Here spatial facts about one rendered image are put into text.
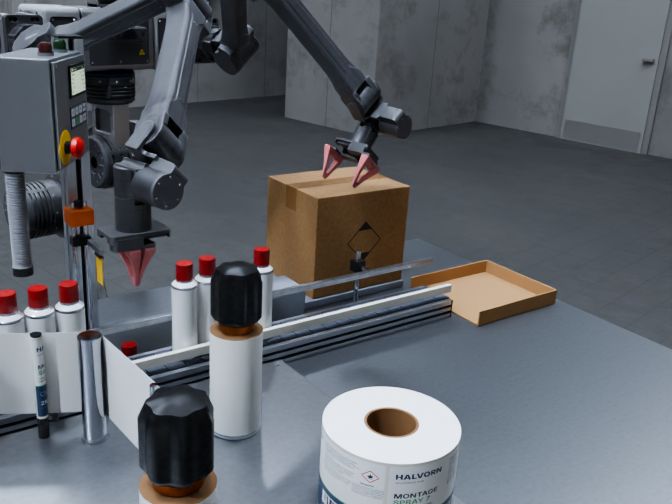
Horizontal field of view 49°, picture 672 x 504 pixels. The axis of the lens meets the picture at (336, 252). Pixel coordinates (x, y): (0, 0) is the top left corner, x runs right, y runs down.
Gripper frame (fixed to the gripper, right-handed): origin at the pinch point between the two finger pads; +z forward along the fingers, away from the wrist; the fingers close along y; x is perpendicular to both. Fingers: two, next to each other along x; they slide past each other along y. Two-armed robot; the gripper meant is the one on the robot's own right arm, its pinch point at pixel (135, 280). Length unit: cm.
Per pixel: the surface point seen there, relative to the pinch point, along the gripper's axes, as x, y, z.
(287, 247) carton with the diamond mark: 43, 60, 16
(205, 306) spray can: 12.8, 19.9, 13.6
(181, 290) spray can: 12.4, 14.5, 8.9
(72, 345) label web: -0.4, -11.2, 9.0
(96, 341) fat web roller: -5.3, -9.0, 6.8
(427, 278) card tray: 25, 96, 26
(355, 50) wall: 562, 504, 3
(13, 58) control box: 17.1, -12.0, -34.5
